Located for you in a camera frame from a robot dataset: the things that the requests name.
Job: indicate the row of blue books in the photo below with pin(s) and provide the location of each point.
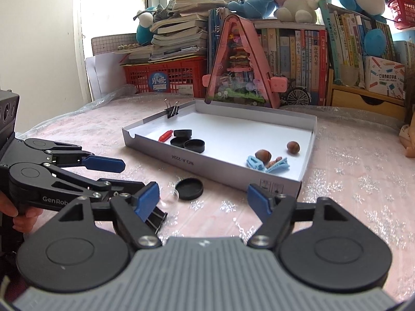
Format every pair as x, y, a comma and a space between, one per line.
217, 32

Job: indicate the plain blue hair clip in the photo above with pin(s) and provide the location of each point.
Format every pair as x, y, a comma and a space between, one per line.
254, 163

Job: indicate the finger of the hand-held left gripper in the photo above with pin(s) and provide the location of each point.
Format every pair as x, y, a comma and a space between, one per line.
129, 189
105, 164

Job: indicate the person's left hand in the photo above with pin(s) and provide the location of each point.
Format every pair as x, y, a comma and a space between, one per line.
27, 220

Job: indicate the stack of lying books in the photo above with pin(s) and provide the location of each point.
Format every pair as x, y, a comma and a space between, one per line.
181, 35

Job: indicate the blue hair clip brown ends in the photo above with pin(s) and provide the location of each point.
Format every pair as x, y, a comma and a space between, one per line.
280, 166

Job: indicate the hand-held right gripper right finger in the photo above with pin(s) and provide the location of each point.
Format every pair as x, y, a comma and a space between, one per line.
259, 201

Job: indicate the pink triangular miniature house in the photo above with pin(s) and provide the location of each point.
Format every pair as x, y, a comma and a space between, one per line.
240, 61

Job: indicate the miniature black bicycle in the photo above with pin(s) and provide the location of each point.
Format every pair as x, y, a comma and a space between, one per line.
299, 95

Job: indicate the blue elephant plush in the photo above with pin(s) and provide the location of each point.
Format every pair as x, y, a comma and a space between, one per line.
251, 5

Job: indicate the brown hazelnut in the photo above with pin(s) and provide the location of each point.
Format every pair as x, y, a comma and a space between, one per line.
293, 146
262, 155

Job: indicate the grey cardboard box tray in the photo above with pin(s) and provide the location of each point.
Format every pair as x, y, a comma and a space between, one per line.
233, 136

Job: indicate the clear plastic wrap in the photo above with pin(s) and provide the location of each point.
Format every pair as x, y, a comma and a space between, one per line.
110, 95

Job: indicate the row of tall upright books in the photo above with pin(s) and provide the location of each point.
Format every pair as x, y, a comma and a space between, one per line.
350, 39

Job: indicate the white printed carton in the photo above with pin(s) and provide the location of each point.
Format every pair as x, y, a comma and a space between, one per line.
385, 76

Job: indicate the pink snowflake tablecloth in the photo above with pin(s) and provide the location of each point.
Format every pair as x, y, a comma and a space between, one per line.
350, 175

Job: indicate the white paper sheets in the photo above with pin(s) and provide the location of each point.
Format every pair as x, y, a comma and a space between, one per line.
103, 77

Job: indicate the large red plastic basket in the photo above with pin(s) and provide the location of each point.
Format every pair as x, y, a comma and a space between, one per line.
162, 77

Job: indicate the large black binder clip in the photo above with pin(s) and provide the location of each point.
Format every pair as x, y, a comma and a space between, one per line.
157, 217

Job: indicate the small red plastic basket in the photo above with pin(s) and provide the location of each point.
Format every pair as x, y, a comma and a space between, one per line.
403, 11

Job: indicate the clear plastic piece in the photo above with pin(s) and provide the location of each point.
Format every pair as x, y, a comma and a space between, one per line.
169, 200

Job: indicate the wooden drawer box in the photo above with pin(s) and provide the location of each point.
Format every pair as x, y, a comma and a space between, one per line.
363, 102

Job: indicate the brown haired doll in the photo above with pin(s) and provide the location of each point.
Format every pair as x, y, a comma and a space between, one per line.
409, 129

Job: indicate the gridded cutting mat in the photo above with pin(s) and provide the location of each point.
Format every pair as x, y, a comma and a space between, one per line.
110, 43

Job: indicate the small black binder clip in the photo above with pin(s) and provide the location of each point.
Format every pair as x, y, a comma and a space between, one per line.
171, 112

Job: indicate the translucent white cup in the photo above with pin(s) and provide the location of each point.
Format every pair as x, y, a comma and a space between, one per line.
350, 76

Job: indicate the red plastic vial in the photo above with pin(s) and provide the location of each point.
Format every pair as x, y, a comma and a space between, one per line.
165, 135

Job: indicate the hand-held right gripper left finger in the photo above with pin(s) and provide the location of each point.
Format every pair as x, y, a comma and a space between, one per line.
149, 199

